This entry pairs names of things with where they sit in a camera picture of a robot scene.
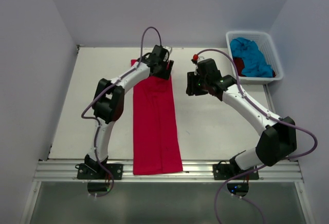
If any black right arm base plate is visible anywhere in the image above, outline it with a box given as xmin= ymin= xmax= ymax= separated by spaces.
xmin=212 ymin=161 xmax=260 ymax=180

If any pink red t shirt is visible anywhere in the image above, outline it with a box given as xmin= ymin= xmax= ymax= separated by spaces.
xmin=130 ymin=59 xmax=184 ymax=176

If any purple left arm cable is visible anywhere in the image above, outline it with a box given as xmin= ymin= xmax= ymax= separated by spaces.
xmin=81 ymin=27 xmax=163 ymax=198

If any aluminium mounting rail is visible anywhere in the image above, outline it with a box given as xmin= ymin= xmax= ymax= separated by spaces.
xmin=33 ymin=159 xmax=303 ymax=183

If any dark red t shirt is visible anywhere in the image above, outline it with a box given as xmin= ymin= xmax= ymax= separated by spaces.
xmin=233 ymin=58 xmax=276 ymax=78

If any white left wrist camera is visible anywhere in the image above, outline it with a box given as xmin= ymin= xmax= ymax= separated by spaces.
xmin=163 ymin=46 xmax=173 ymax=62

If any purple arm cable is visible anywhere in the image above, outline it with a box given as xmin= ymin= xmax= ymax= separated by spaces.
xmin=196 ymin=48 xmax=319 ymax=224
xmin=81 ymin=27 xmax=163 ymax=198

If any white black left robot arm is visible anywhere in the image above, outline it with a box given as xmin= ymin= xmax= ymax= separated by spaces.
xmin=76 ymin=45 xmax=174 ymax=180

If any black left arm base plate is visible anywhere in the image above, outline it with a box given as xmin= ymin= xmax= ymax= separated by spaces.
xmin=75 ymin=163 xmax=123 ymax=180

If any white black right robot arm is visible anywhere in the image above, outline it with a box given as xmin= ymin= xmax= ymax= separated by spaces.
xmin=186 ymin=58 xmax=297 ymax=179

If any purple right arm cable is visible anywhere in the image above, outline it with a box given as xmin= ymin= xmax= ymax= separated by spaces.
xmin=196 ymin=48 xmax=319 ymax=224

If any white plastic laundry basket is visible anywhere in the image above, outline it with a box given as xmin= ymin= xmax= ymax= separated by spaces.
xmin=226 ymin=31 xmax=283 ymax=85

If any blue t shirt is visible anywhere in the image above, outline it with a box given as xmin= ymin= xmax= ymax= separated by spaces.
xmin=230 ymin=38 xmax=266 ymax=63

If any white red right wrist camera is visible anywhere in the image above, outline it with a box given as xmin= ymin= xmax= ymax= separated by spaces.
xmin=191 ymin=54 xmax=205 ymax=65

